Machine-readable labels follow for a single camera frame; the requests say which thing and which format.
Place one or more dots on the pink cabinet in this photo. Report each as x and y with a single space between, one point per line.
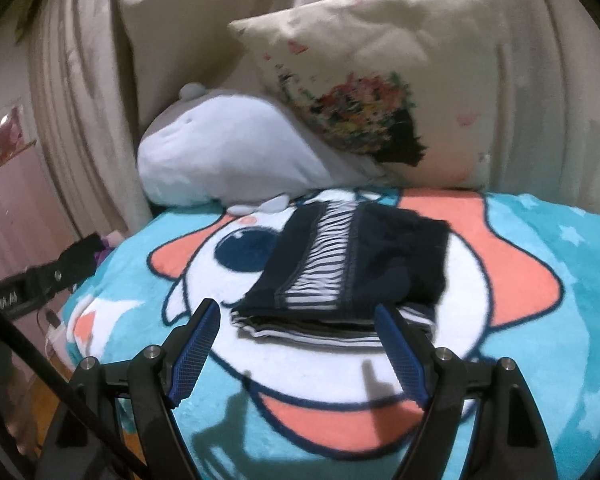
34 228

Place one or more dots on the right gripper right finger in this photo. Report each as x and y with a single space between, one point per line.
508 439

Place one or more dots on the grey white plush pillow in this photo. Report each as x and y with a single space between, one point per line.
246 152

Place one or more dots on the navy striped pants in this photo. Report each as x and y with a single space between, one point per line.
334 263

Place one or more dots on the cream floral print pillow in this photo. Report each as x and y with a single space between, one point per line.
412 84

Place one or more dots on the beige curtain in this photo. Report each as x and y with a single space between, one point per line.
102 70

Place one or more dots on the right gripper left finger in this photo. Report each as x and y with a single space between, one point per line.
115 421

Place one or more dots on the teal cartoon fleece blanket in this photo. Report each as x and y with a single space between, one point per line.
522 280

